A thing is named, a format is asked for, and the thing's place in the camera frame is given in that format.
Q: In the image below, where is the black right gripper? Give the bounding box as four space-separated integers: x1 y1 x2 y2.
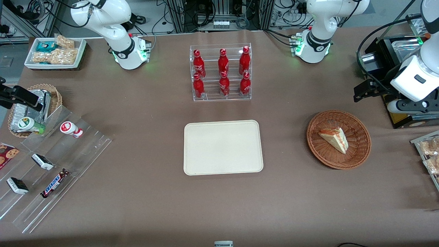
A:
0 77 44 112

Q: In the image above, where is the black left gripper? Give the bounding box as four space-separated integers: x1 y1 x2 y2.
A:
353 79 391 103

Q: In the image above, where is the triangular sandwich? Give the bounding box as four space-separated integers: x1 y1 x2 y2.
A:
318 127 349 155

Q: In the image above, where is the light wicker basket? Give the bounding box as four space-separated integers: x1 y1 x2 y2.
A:
8 84 63 138

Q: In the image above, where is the brown wicker basket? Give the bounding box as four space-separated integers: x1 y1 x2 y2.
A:
306 110 372 170

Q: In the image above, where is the white snack tray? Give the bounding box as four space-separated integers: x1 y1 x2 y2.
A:
24 37 87 71

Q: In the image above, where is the grey tray with pastries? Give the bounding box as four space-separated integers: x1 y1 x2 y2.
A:
410 130 439 191

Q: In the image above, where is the beige plastic tray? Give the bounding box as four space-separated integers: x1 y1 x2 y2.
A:
183 119 264 176

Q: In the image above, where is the silver foil wrapped package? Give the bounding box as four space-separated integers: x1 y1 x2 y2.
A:
9 90 52 133

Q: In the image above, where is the green white yogurt bottle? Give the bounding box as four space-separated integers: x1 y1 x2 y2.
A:
17 116 46 134

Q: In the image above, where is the black box appliance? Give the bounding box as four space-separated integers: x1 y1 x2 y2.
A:
363 14 439 129

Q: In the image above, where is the large rice cracker pack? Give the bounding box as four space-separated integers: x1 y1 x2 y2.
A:
32 48 79 65

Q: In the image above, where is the red white yogurt bottle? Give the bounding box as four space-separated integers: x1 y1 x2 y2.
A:
60 121 84 139

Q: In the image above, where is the teal snack packet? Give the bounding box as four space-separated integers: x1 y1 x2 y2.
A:
36 41 58 52

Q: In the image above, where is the chocolate chip cookie pack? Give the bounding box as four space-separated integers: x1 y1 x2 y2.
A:
0 142 20 170

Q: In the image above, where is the black white snack bar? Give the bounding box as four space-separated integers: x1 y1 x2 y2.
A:
7 177 29 195
31 153 55 171

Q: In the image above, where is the small rice cracker pack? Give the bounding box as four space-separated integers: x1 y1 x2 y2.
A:
54 34 75 49

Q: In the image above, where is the clear acrylic stepped display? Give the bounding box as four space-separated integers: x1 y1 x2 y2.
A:
0 104 113 234

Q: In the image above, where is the wrapped pastry pack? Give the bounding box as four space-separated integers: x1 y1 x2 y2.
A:
419 137 439 157
423 156 439 176

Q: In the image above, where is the snickers chocolate bar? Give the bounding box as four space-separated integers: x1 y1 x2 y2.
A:
40 168 70 199

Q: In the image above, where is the red cola bottle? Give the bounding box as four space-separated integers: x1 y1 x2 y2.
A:
219 71 230 97
193 49 206 79
239 46 251 75
192 73 205 99
239 72 251 96
218 48 230 77

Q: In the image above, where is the clear acrylic bottle rack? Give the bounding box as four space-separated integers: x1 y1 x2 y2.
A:
189 43 252 102

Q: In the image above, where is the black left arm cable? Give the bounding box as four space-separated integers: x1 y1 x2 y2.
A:
356 13 423 94

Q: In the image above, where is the aluminium frame equipment rack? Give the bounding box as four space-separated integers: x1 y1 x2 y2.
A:
166 0 275 34

